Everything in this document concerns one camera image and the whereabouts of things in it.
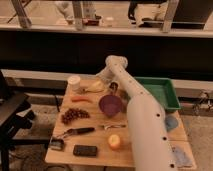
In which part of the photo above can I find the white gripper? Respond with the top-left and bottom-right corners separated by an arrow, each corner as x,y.
96,67 -> 113,83

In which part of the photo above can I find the yellow banana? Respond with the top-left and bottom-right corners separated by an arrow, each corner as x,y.
84,81 -> 105,93

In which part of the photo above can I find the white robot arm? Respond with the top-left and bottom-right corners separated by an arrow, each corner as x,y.
97,55 -> 178,171

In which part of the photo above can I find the green plastic tray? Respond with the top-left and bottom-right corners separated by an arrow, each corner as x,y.
136,77 -> 180,113

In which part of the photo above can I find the small metal cup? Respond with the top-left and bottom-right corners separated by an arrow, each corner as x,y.
109,82 -> 118,95

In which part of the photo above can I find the purple bowl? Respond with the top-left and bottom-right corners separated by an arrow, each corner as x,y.
99,95 -> 123,117

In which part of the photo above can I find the white plastic cup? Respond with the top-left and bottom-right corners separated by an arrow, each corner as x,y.
67,75 -> 81,90

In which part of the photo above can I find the bunch of dark grapes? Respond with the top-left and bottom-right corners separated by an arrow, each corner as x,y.
61,108 -> 90,125

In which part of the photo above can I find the silver fork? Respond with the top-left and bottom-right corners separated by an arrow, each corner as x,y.
98,125 -> 126,130

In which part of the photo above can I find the yellow apple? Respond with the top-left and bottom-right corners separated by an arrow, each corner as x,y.
108,134 -> 121,150

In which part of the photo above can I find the black rectangular case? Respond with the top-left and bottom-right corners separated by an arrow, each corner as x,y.
73,145 -> 98,157

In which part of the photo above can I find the small black metal box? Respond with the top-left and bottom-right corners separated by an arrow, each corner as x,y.
49,138 -> 65,151

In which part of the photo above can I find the black chair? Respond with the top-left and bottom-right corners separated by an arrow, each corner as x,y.
0,71 -> 36,171

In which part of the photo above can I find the grey folded cloth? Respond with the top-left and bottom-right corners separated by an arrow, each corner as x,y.
172,146 -> 193,168

